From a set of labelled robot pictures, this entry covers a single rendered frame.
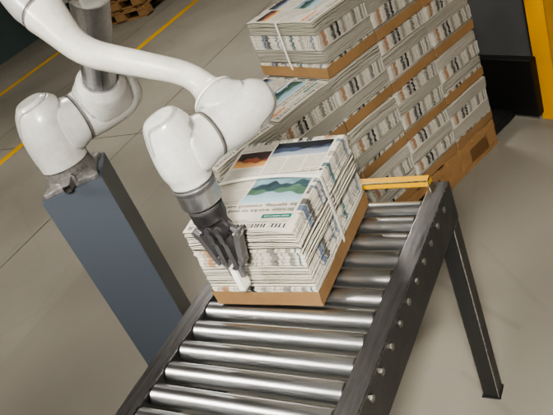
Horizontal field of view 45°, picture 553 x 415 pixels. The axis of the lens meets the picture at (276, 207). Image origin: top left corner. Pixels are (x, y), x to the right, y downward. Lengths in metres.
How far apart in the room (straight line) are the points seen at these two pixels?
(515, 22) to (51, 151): 2.34
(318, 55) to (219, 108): 1.19
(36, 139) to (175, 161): 0.87
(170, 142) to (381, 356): 0.59
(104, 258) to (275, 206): 0.90
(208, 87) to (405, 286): 0.60
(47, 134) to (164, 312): 0.73
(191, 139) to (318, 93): 1.24
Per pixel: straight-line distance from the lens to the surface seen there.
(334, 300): 1.54
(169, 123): 1.27
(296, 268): 1.47
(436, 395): 2.33
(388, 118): 2.76
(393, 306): 1.46
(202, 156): 1.30
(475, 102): 3.25
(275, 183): 1.56
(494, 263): 2.73
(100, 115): 2.11
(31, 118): 2.08
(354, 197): 1.70
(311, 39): 2.47
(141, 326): 2.40
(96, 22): 1.81
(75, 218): 2.17
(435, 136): 3.02
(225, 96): 1.35
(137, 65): 1.45
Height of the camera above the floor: 1.77
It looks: 30 degrees down
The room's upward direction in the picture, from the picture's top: 24 degrees counter-clockwise
